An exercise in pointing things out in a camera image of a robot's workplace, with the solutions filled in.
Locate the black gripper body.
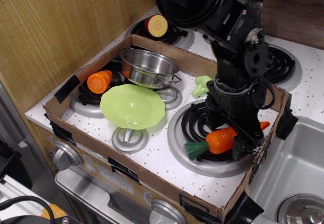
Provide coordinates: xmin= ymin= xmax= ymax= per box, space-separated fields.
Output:
xmin=205 ymin=81 xmax=263 ymax=139

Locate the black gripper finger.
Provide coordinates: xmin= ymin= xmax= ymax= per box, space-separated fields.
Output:
xmin=232 ymin=134 xmax=263 ymax=161
xmin=206 ymin=105 xmax=227 ymax=130

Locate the orange toy carrot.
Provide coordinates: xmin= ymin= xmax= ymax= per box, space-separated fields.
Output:
xmin=184 ymin=121 xmax=270 ymax=161

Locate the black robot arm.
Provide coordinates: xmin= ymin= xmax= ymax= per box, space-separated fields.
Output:
xmin=156 ymin=0 xmax=273 ymax=160

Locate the light green plastic plate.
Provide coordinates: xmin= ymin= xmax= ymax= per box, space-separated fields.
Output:
xmin=100 ymin=84 xmax=165 ymax=130

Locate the orange toy carrot stub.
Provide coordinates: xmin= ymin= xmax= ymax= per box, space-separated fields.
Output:
xmin=87 ymin=70 xmax=113 ymax=94

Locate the front right black burner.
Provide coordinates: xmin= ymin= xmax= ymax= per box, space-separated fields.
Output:
xmin=167 ymin=99 xmax=254 ymax=177

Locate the green toy broccoli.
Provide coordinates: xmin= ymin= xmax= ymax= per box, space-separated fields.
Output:
xmin=191 ymin=76 xmax=212 ymax=98

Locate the silver centre stove knob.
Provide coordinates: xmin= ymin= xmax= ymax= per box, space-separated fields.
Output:
xmin=155 ymin=87 xmax=183 ymax=110

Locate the grey toy sink basin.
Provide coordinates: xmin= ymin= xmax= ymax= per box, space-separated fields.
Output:
xmin=249 ymin=117 xmax=323 ymax=223

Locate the back right black burner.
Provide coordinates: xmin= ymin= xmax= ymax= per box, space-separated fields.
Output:
xmin=265 ymin=44 xmax=303 ymax=92

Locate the brown cardboard fence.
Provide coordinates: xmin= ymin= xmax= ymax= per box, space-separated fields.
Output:
xmin=45 ymin=34 xmax=292 ymax=219

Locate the silver sink drain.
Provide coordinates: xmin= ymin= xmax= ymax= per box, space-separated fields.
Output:
xmin=276 ymin=194 xmax=323 ymax=223

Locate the small steel pot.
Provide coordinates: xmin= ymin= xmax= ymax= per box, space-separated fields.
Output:
xmin=119 ymin=48 xmax=182 ymax=89

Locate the silver front top knob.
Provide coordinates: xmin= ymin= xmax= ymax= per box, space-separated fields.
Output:
xmin=112 ymin=127 xmax=149 ymax=154

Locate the hanging slotted metal spatula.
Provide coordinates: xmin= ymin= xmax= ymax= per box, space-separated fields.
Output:
xmin=247 ymin=0 xmax=264 ymax=18

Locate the silver right oven knob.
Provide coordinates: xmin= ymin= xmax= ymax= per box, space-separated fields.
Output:
xmin=149 ymin=199 xmax=188 ymax=224

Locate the silver oven knob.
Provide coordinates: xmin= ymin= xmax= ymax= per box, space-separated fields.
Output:
xmin=149 ymin=199 xmax=188 ymax=224
xmin=53 ymin=141 xmax=83 ymax=171

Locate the red yellow toy fruit half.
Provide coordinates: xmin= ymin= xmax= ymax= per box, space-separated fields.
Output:
xmin=144 ymin=14 xmax=168 ymax=38

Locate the front left black burner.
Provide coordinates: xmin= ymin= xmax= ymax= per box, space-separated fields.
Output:
xmin=70 ymin=60 xmax=125 ymax=118

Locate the silver left oven knob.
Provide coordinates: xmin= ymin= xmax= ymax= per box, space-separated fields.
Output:
xmin=53 ymin=141 xmax=83 ymax=171

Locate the orange sponge piece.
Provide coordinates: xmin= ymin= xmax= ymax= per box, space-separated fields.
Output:
xmin=40 ymin=204 xmax=66 ymax=220

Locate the silver oven door handle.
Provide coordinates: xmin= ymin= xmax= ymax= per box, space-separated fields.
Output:
xmin=55 ymin=169 xmax=150 ymax=223

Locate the black cable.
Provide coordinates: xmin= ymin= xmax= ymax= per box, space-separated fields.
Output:
xmin=0 ymin=196 xmax=55 ymax=224

